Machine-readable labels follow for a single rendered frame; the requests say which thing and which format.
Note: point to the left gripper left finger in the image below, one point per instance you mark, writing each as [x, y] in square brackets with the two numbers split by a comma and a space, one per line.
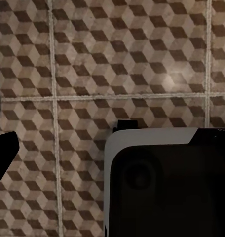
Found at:
[9, 147]

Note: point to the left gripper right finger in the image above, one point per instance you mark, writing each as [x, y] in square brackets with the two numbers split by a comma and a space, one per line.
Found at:
[220, 144]

